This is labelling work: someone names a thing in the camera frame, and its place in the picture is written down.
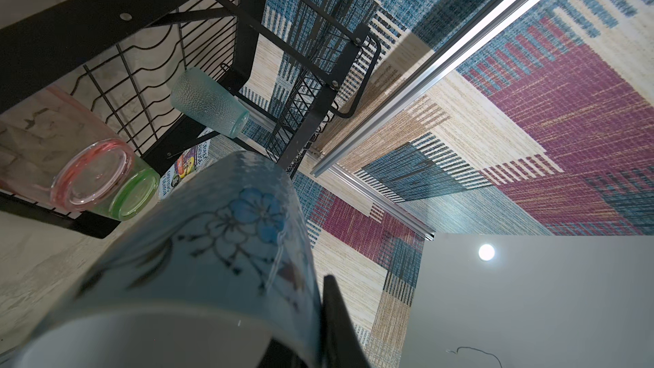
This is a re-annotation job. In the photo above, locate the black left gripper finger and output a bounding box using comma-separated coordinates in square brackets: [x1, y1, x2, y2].
[320, 275, 371, 368]

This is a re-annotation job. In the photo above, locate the blue white ceramic mug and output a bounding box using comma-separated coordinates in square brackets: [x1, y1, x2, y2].
[12, 152, 323, 367]

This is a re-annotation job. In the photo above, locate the green plastic cup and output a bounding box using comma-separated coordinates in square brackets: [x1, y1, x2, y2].
[90, 157, 160, 221]

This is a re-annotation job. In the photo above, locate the teal translucent plastic cup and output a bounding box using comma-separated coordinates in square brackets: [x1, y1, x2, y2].
[170, 67, 250, 138]

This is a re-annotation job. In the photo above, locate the black wire dish rack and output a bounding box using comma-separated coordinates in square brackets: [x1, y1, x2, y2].
[1, 0, 381, 239]

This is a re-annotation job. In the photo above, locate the pink translucent plastic cup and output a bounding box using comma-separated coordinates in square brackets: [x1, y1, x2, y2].
[1, 86, 136, 211]

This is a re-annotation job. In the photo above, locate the treehouse paperback book on table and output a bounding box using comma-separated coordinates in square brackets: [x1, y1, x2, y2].
[158, 139, 211, 199]

